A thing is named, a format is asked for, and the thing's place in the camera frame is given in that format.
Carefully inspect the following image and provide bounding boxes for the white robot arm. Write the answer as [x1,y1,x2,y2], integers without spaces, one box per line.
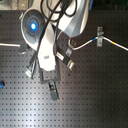
[19,0,89,101]

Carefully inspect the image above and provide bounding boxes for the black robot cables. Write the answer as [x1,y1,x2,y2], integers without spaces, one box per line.
[30,0,79,80]

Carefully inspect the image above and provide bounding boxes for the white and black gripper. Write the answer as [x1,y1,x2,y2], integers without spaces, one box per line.
[25,26,77,102]

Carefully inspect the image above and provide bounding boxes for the grey metal cable clip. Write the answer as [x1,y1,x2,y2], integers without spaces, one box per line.
[97,27,104,47]

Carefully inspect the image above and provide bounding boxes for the white cable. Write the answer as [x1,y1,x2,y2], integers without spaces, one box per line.
[68,35,128,52]
[0,42,21,47]

